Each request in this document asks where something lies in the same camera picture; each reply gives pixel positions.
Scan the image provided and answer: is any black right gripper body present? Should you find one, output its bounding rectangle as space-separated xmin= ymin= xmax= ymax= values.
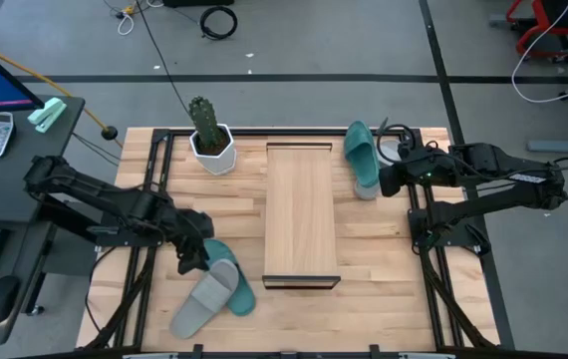
xmin=396 ymin=142 xmax=447 ymax=186

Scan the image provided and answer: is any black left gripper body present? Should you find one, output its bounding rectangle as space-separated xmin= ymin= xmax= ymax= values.
xmin=163 ymin=207 xmax=215 ymax=260

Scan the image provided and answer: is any grey rubber slide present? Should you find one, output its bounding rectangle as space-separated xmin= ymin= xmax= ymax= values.
xmin=353 ymin=138 xmax=403 ymax=201
xmin=168 ymin=257 xmax=240 ymax=340

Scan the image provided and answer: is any teal rubber slide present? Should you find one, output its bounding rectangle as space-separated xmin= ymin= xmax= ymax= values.
xmin=202 ymin=238 xmax=257 ymax=318
xmin=343 ymin=120 xmax=382 ymax=189

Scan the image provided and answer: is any wooden shelf with black frame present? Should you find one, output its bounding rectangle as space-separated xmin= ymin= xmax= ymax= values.
xmin=262 ymin=141 xmax=342 ymax=291

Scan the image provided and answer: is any green cactus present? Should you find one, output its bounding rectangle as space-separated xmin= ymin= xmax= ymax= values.
xmin=187 ymin=95 xmax=224 ymax=151

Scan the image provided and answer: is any grey desk foot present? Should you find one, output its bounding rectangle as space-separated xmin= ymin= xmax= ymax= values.
xmin=526 ymin=122 xmax=568 ymax=155

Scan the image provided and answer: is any red and black cart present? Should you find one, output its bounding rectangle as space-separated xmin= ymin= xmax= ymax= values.
xmin=505 ymin=0 xmax=568 ymax=65

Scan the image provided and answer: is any mint green stapler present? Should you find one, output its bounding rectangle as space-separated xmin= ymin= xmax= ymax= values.
xmin=27 ymin=97 xmax=68 ymax=134

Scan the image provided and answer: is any black computer mouse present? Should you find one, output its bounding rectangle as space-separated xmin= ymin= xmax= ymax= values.
xmin=0 ymin=274 xmax=22 ymax=324

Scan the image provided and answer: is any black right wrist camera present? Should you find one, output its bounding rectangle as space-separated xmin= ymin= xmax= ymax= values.
xmin=378 ymin=165 xmax=409 ymax=198

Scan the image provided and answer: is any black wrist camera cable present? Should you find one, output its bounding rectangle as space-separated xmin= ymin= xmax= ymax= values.
xmin=376 ymin=123 xmax=418 ymax=169

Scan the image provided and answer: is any black power cable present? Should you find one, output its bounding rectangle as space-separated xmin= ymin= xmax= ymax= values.
xmin=84 ymin=244 xmax=119 ymax=345

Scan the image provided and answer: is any black aluminium table frame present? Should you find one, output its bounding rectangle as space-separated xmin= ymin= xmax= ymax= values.
xmin=77 ymin=127 xmax=514 ymax=359

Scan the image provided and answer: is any long white cable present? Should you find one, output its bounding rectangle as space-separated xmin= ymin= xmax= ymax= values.
xmin=511 ymin=0 xmax=568 ymax=105

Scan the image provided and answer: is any long black floor cable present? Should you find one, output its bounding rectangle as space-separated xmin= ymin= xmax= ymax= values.
xmin=134 ymin=0 xmax=195 ymax=121

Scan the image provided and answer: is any coiled black cable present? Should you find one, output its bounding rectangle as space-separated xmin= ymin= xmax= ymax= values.
xmin=198 ymin=4 xmax=239 ymax=41

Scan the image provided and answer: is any small white cable loop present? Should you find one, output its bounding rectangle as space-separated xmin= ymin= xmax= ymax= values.
xmin=117 ymin=12 xmax=136 ymax=37

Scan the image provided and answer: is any yellow cable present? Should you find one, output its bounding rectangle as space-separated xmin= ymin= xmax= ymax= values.
xmin=0 ymin=39 xmax=124 ymax=149

